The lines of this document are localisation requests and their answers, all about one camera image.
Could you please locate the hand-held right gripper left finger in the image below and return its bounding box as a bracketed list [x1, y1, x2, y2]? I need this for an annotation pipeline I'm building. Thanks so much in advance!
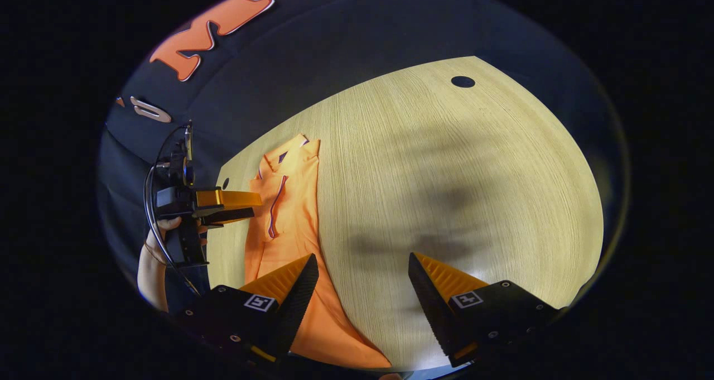
[177, 253, 320, 369]

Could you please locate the orange T-shirt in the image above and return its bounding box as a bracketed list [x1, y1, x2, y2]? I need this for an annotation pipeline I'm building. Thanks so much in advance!
[244, 133, 392, 369]

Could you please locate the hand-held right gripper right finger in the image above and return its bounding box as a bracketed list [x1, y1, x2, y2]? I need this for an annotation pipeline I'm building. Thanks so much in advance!
[408, 251, 560, 368]

